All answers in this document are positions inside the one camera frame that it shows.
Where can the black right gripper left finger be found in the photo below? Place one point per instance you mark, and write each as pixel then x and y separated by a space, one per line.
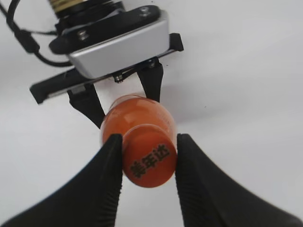
pixel 89 199

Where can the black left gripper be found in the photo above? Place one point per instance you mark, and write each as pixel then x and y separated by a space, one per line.
pixel 80 27

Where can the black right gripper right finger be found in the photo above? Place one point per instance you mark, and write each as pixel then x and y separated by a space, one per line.
pixel 210 198

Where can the orange Mirinda soda bottle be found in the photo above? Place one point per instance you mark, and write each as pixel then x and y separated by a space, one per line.
pixel 130 111

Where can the orange bottle cap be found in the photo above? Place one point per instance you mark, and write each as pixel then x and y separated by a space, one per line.
pixel 149 156

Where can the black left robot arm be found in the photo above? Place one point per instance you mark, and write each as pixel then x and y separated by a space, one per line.
pixel 103 40

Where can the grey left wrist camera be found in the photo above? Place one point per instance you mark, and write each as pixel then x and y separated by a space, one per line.
pixel 124 51

